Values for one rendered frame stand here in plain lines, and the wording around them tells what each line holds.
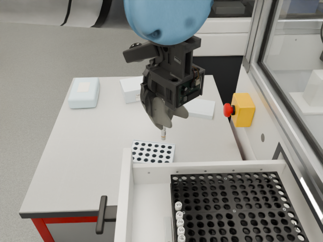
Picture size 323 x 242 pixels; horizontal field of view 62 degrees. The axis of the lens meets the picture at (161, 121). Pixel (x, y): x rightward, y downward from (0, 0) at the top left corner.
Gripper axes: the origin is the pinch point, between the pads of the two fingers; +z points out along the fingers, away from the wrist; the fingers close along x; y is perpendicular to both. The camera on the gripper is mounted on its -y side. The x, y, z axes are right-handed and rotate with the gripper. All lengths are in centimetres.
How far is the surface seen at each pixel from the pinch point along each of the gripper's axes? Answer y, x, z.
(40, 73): -220, 36, 98
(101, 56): -210, 99, 99
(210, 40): -35, 58, 11
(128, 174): 3.1, -11.2, 5.2
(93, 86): -47, 8, 18
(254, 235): 25.9, -1.8, 8.1
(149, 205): 6.3, -9.1, 14.4
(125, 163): 0.4, -10.1, 5.2
